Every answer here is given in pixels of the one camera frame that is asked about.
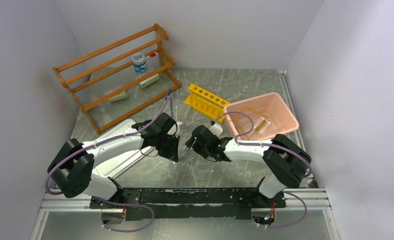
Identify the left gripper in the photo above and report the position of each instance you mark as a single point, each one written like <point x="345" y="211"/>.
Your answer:
<point x="172" y="153"/>

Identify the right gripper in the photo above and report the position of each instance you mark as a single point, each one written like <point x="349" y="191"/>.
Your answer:
<point x="196" y="147"/>

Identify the clear plastic tube rack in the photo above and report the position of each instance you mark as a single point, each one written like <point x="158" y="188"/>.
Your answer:
<point x="177" y="109"/>

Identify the tan rubber tubing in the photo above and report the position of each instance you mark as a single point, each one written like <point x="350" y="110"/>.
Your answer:
<point x="261" y="120"/>

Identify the yellow test tube rack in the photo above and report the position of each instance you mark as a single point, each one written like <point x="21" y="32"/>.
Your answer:
<point x="205" y="102"/>

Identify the blue capped test tube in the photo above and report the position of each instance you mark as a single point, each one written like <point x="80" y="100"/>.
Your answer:
<point x="170" y="92"/>

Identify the pink plastic bin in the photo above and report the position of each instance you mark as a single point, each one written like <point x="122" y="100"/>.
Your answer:
<point x="282" y="119"/>

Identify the white plastic packet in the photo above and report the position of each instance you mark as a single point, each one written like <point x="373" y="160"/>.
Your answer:
<point x="266" y="127"/>

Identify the white metal tray lid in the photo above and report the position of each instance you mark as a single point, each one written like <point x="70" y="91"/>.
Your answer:
<point x="116" y="166"/>

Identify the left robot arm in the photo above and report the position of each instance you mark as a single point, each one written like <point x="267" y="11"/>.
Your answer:
<point x="73" y="168"/>

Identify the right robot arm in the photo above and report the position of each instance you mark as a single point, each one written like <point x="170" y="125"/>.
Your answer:
<point x="288" y="163"/>

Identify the white eraser block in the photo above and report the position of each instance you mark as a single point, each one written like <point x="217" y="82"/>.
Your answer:
<point x="149" y="81"/>

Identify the blue white jar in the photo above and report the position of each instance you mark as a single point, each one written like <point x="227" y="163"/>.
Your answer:
<point x="139" y="62"/>

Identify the orange wooden shelf rack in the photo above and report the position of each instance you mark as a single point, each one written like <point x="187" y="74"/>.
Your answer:
<point x="97" y="76"/>

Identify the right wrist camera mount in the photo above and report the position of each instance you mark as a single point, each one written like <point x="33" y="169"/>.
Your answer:
<point x="215" y="128"/>

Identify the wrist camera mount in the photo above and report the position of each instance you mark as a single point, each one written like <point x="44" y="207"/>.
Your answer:
<point x="215" y="128"/>
<point x="178" y="126"/>

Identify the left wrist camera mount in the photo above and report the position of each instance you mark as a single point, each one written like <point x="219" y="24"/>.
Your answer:
<point x="178" y="126"/>

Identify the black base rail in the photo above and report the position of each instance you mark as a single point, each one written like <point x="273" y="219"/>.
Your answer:
<point x="178" y="203"/>

